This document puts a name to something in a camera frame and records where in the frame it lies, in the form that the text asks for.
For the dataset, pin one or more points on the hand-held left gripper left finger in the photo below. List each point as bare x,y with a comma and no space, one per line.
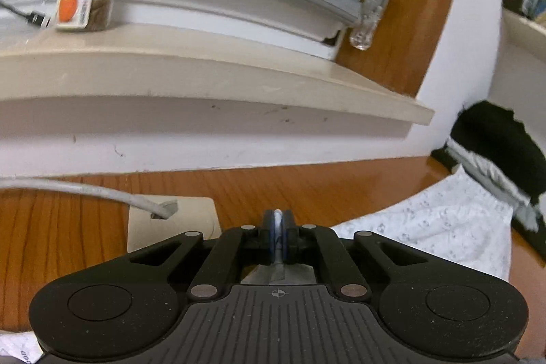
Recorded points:
269,238

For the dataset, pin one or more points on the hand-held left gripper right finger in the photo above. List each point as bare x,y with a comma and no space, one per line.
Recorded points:
288,238

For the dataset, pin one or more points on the white printed garment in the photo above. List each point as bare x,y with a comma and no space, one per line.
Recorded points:
277,268

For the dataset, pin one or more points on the beige windowsill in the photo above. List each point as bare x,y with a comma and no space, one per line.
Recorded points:
213,78

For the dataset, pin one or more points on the folded white grey cloth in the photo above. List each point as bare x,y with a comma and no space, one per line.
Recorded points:
490,176

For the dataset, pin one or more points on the bulky black garment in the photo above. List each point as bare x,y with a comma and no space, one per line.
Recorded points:
495,142

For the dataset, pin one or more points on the beige wall socket plate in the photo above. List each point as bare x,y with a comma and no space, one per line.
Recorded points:
192,219

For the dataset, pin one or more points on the white window frame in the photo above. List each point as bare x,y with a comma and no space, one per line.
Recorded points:
213,18

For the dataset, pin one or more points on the white wall shelf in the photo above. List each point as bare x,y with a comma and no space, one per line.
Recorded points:
524,31

